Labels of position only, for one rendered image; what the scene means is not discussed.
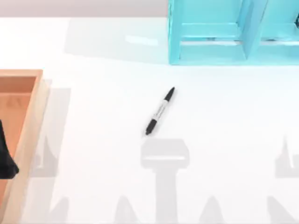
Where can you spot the black and white marker pen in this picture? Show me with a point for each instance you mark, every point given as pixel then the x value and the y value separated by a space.
pixel 160 111

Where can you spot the shallow salmon-coloured box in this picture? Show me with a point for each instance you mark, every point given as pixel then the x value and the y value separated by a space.
pixel 25 130

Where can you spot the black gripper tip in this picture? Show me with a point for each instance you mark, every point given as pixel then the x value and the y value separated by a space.
pixel 6 161

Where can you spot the light blue rack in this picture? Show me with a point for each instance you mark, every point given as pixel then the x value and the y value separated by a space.
pixel 210 30

